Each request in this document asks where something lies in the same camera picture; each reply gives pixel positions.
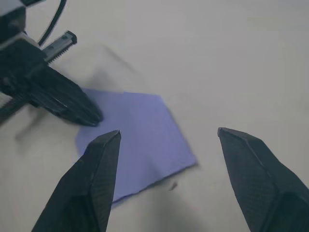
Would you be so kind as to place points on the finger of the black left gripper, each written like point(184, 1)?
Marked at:
point(74, 96)
point(60, 110)

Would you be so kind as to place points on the purple sheet of paper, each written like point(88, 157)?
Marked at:
point(147, 135)

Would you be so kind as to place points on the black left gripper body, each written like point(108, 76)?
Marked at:
point(19, 70)

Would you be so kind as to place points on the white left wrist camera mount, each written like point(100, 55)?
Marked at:
point(8, 4)

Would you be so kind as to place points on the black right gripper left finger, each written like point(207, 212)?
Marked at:
point(84, 188)

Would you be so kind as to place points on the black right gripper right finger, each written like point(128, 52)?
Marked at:
point(268, 193)

